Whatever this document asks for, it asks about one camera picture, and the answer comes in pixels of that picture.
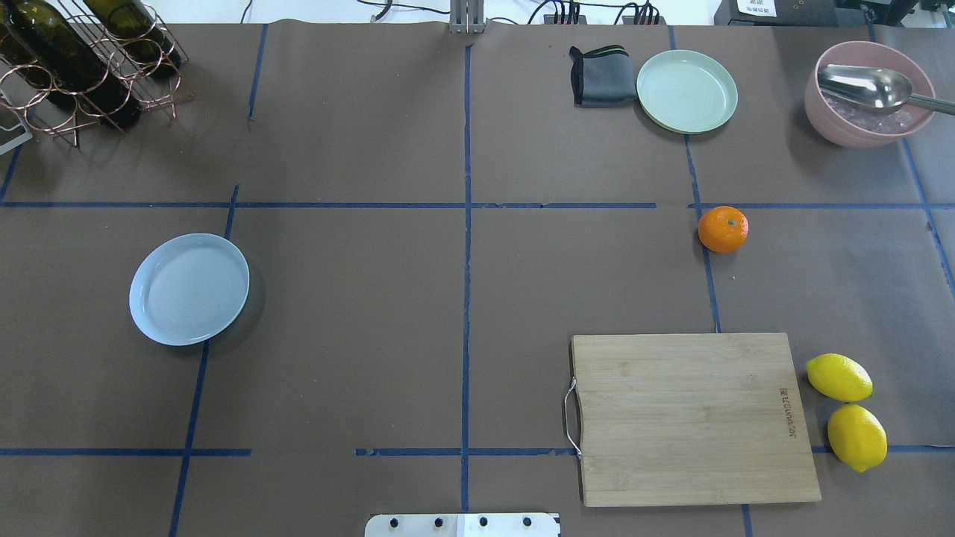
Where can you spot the dark green bottle left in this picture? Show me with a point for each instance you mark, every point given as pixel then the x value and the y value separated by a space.
pixel 24 62

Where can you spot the copper wire bottle rack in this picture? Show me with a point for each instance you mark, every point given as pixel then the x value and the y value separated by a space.
pixel 56 113

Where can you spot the white tray edge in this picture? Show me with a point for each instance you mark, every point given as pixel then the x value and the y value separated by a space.
pixel 14 131

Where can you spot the orange mandarin fruit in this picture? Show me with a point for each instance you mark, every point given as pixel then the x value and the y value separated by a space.
pixel 723 229

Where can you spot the grey metal bracket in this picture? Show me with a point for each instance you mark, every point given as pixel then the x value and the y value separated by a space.
pixel 467 17

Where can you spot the lower yellow lemon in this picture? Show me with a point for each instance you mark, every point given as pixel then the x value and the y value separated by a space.
pixel 856 437

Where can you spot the light green plate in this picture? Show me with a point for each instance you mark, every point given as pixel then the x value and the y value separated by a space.
pixel 686 92

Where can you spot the dark green bottle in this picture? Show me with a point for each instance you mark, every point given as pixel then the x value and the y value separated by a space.
pixel 143 39
pixel 24 62
pixel 73 64

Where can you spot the dark green bottle right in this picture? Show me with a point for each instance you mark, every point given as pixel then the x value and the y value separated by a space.
pixel 143 39

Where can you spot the black device with label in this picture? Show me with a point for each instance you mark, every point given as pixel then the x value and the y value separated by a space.
pixel 822 14

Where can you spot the black power strip right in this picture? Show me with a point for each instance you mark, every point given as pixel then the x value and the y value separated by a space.
pixel 639 14

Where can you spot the upper yellow lemon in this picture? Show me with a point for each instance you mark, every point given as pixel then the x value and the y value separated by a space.
pixel 839 377

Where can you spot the black power strip left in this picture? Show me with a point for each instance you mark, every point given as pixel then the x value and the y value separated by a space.
pixel 564 13

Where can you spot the dark green bottle middle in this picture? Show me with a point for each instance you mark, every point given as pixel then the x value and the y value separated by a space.
pixel 73 64

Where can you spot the folded grey cloth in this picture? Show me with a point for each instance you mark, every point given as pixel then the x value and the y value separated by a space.
pixel 602 78

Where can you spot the bamboo cutting board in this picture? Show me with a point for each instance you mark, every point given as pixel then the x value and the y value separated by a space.
pixel 690 419

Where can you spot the clear ice cubes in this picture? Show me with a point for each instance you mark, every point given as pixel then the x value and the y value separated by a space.
pixel 878 122

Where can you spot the pink bowl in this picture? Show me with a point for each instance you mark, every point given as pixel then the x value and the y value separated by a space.
pixel 869 54

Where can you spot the light blue plate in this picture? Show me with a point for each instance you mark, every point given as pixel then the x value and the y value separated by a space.
pixel 189 289

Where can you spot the yellow lemon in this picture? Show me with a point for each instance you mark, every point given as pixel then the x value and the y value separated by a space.
pixel 839 377
pixel 856 437

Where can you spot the black power strip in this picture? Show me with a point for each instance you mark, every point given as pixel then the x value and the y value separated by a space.
pixel 639 14
pixel 564 13

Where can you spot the metal scoop spoon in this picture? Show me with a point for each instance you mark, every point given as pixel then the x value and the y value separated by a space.
pixel 876 88

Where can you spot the white metal base plate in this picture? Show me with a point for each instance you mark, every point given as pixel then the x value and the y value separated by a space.
pixel 465 524

